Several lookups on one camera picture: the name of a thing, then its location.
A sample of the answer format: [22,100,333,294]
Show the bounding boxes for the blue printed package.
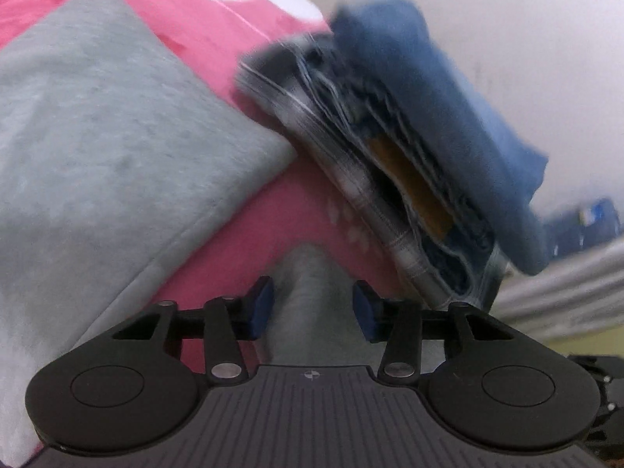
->
[546,197,622,259]

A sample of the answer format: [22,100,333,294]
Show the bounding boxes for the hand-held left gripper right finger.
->
[352,280,518,386]

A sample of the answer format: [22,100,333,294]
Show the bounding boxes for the light grey sweatshirt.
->
[0,0,449,454]

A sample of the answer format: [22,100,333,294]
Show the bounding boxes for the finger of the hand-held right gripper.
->
[568,355,624,434]

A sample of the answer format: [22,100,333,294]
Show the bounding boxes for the pink floral blanket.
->
[0,0,425,459]

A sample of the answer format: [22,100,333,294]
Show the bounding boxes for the blue folded garment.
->
[331,0,549,276]

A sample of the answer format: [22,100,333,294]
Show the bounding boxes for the plaid shirt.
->
[236,34,508,310]

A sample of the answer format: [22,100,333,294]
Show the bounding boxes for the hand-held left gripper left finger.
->
[112,275,275,384]

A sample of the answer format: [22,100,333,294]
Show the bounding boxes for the folded blue jeans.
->
[292,39,493,293]

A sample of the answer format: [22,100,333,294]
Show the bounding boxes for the grey ribbed object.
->
[497,244,624,337]

